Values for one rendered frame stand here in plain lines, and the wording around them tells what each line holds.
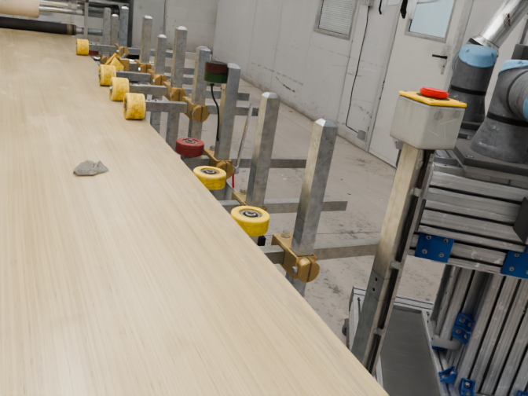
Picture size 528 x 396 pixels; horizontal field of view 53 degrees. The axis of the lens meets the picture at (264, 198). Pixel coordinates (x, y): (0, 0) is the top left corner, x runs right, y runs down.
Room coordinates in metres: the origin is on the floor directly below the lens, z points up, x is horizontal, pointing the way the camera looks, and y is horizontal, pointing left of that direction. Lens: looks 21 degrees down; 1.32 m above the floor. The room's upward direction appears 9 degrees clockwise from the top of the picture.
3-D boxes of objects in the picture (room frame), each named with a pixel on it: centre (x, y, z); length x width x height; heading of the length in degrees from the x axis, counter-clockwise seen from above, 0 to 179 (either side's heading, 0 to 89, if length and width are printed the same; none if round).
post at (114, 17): (2.99, 0.96, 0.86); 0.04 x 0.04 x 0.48; 28
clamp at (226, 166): (1.47, 0.15, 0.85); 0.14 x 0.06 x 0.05; 28
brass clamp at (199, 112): (1.69, 0.27, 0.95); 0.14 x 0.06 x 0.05; 28
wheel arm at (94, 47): (2.83, 0.82, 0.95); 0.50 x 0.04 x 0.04; 118
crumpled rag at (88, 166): (1.10, 0.40, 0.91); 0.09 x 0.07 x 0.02; 152
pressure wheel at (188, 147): (1.45, 0.23, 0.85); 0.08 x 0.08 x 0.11
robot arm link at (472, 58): (1.82, -0.62, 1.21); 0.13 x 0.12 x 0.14; 168
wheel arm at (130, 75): (2.17, 0.46, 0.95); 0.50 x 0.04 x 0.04; 118
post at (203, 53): (1.67, 0.26, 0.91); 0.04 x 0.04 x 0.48; 28
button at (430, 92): (0.78, -0.22, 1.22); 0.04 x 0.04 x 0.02
